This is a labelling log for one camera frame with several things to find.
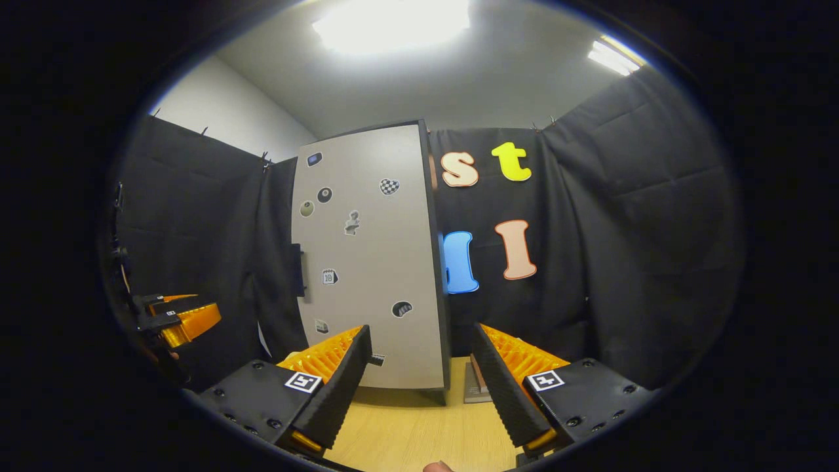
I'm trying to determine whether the black cabinet door handle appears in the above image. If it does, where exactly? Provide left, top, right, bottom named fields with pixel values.
left=292, top=244, right=307, bottom=299

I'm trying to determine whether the narrow ceiling light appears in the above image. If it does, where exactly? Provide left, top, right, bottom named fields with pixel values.
left=587, top=36, right=646, bottom=76

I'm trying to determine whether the black backdrop cloth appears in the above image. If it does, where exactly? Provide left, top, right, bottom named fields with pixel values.
left=98, top=66, right=745, bottom=394

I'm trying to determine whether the large ceiling light panel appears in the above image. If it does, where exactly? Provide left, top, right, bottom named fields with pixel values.
left=311, top=0, right=471, bottom=56

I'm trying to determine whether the grey cabinet door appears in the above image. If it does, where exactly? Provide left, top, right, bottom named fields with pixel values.
left=290, top=123, right=446, bottom=391

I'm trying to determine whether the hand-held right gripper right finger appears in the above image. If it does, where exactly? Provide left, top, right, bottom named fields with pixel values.
left=471, top=323, right=656, bottom=460

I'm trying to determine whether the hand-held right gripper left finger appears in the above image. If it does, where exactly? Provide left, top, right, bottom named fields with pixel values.
left=197, top=324, right=374, bottom=456

